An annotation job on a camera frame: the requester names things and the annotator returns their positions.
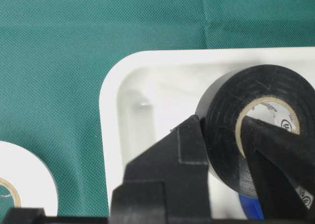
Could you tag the green table cloth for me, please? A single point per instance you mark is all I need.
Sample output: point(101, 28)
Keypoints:
point(55, 54)

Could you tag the white tape roll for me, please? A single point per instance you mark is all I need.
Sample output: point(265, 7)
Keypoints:
point(25, 181)

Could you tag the black tape roll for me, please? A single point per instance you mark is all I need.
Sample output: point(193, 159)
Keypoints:
point(270, 93)

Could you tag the white plastic case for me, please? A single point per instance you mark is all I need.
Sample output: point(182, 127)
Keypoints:
point(146, 94)

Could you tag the blue tape roll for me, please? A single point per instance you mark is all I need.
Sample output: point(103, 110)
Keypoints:
point(251, 207)

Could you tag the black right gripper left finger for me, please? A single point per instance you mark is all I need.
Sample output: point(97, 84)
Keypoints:
point(168, 183)

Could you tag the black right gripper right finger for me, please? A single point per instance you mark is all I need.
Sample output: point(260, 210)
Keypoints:
point(276, 159)

